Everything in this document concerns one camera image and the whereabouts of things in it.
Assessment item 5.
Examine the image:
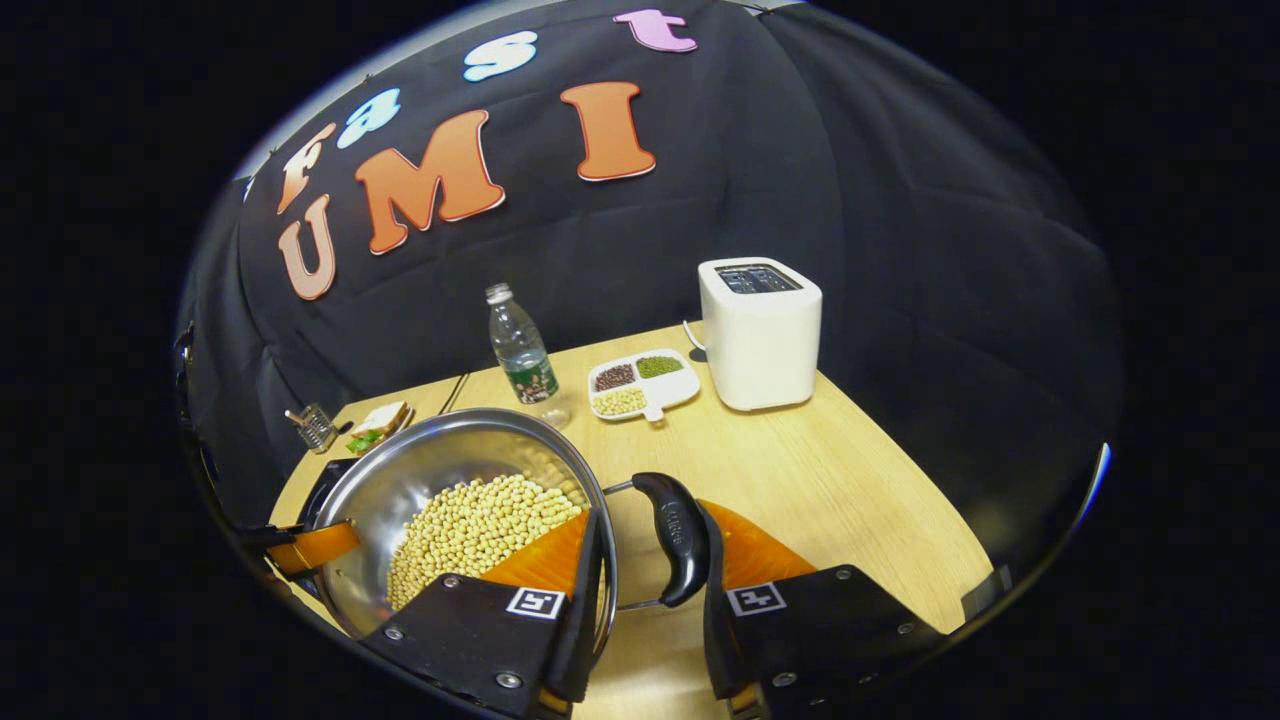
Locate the sandwich with lettuce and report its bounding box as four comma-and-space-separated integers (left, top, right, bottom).
345, 401, 413, 453

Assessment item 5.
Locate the wire mesh holder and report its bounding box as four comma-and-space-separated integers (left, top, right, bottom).
284, 402, 339, 455

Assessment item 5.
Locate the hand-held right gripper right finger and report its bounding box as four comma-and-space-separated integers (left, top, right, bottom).
697, 498, 946, 720

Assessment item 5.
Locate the black induction cooktop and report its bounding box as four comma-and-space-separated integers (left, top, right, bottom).
296, 457, 361, 531

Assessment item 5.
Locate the black backdrop cloth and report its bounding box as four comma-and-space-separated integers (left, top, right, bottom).
175, 0, 1123, 561

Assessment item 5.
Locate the clear plastic water bottle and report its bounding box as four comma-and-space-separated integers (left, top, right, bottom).
486, 283, 571, 429

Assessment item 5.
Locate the pile of yellow soybeans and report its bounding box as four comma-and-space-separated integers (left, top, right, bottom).
385, 473, 586, 611

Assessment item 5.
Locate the white toaster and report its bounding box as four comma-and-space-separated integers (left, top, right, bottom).
697, 257, 824, 412

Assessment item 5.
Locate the black stand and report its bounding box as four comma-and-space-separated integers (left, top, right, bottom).
175, 320, 226, 501

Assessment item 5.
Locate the steel pot with black handles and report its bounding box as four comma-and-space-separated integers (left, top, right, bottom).
310, 407, 713, 641

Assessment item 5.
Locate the white divided bean dish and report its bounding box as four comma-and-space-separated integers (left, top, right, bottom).
587, 347, 702, 423

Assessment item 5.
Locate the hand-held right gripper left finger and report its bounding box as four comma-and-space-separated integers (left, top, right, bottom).
360, 508, 611, 720

